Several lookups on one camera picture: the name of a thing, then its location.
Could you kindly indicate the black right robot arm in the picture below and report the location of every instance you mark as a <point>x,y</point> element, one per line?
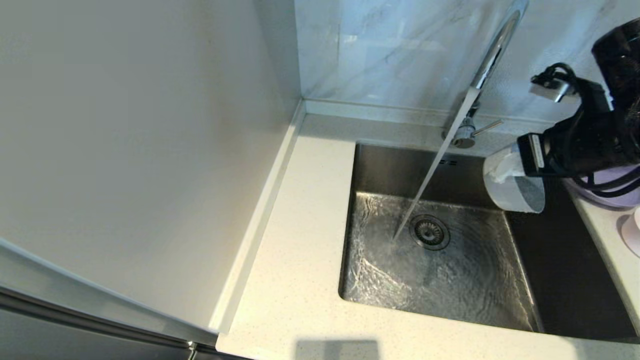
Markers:
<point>622,65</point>

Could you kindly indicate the stainless steel sink basin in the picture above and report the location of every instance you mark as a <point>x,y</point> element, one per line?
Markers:
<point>450,290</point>

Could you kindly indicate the chrome gooseneck faucet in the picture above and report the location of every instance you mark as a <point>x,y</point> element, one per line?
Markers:
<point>467,134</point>

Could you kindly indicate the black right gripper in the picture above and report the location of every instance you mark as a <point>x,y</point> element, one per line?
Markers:
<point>585,145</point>

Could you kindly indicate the tall fridge with grey front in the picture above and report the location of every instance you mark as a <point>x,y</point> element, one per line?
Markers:
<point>125,150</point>

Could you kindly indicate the pale pink cup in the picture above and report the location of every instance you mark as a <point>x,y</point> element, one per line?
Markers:
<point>634,235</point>

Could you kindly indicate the white speckled cup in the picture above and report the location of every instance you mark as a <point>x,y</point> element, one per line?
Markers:
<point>515,192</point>

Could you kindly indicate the round metal drain strainer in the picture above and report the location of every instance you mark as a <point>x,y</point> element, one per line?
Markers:
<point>430,232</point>

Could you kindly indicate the purple plastic plate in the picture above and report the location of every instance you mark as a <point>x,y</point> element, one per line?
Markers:
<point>600,196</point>

